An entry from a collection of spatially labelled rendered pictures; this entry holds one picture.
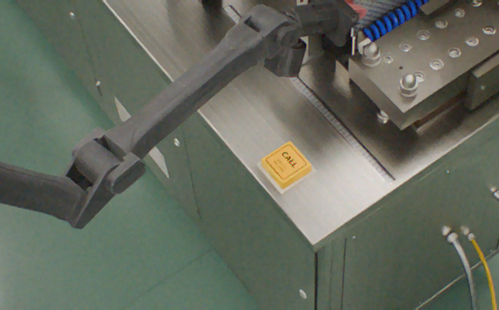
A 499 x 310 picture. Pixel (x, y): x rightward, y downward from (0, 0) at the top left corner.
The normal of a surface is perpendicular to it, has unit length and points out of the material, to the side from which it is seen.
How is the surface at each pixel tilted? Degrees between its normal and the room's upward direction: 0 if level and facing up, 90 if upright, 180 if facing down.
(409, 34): 0
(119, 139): 10
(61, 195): 74
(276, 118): 0
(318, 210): 0
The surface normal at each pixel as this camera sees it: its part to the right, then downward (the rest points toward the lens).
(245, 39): -0.18, -0.60
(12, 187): 0.70, 0.45
